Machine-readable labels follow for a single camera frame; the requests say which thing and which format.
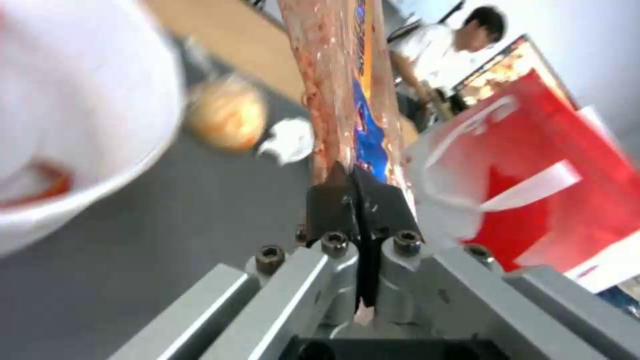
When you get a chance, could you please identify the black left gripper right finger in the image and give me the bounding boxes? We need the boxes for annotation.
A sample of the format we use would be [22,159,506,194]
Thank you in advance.
[349,167,640,360]

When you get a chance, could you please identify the crumpled white tissue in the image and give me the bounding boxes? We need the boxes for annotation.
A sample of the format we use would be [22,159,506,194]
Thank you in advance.
[255,117,318,165]

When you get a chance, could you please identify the red takeout bag white handles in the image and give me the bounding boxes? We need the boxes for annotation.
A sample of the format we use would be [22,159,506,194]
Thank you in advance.
[402,34,640,294]

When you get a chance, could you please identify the person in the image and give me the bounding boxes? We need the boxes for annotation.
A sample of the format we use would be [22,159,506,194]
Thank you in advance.
[385,5,508,132]

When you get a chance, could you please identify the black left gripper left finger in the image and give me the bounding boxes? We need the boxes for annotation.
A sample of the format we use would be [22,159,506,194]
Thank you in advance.
[107,161,362,360]

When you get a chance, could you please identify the brown snack wrapper blue print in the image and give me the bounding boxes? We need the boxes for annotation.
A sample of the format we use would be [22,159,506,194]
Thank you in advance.
[275,0,417,326]

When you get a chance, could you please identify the white paper bowl red stains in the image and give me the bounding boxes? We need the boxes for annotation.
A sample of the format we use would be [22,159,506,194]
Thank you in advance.
[0,0,187,258]

